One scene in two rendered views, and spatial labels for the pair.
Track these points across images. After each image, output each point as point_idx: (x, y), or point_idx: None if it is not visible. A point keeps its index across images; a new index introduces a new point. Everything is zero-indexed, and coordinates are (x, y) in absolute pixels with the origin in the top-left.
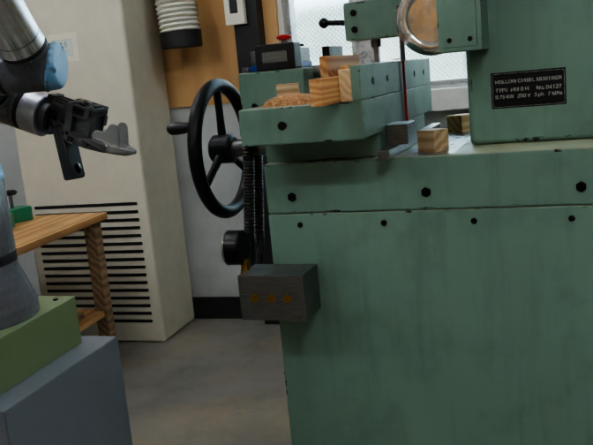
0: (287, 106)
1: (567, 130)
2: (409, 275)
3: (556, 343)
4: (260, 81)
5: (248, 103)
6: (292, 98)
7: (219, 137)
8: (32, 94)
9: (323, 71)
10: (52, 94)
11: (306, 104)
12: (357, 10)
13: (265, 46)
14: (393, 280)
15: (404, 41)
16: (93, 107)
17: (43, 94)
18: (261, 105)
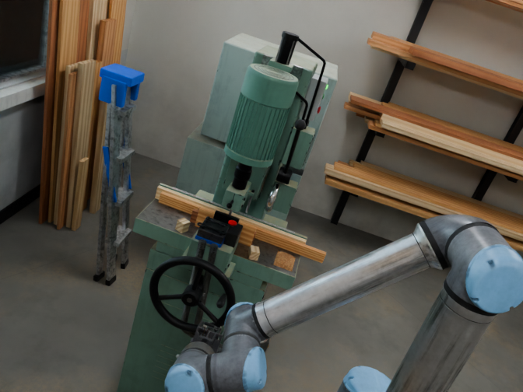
0: (297, 264)
1: (264, 216)
2: None
3: None
4: (233, 251)
5: (227, 265)
6: (293, 260)
7: (198, 291)
8: (209, 351)
9: (254, 235)
10: (212, 340)
11: (297, 260)
12: (244, 197)
13: (239, 233)
14: None
15: (270, 210)
16: (216, 327)
17: (208, 345)
18: (229, 263)
